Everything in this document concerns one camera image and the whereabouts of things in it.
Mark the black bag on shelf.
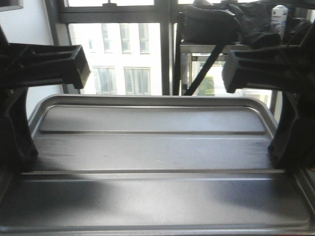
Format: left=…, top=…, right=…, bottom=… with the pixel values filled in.
left=173, top=0, right=281, bottom=95

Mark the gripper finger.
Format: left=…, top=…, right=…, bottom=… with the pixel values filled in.
left=222, top=46, right=315, bottom=93
left=268, top=92, right=315, bottom=170
left=0, top=43, right=90, bottom=89
left=0, top=87, right=38, bottom=172

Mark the small silver ribbed tray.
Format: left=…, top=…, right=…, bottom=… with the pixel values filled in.
left=0, top=95, right=315, bottom=236

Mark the white plastic bottle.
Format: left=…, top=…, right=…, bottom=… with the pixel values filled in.
left=271, top=5, right=288, bottom=39

